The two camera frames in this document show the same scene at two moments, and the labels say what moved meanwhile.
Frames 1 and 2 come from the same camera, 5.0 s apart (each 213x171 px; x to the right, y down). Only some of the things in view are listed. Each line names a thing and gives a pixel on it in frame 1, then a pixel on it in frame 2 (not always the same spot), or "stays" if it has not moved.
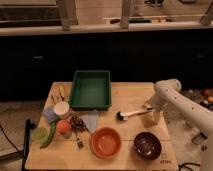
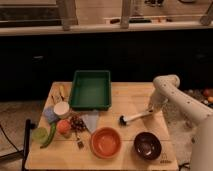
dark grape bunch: x=77 y=124 stays
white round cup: x=61 y=108 stays
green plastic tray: x=90 y=90 stays
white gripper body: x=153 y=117 → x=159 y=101
